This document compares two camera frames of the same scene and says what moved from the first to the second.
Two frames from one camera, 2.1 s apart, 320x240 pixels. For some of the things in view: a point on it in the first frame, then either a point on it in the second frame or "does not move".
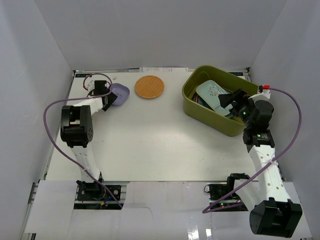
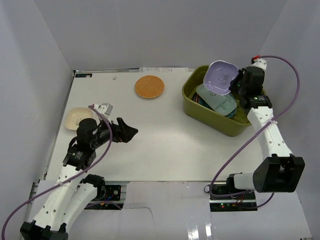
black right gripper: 226,99 -> 239,75
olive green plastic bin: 218,121 does not move
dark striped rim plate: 194,97 does not move
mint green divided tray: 209,91 does not move
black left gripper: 110,99 -> 119,130
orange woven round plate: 149,87 does not move
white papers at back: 166,69 does not move
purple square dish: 121,91 -> 218,76
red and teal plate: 199,100 does not move
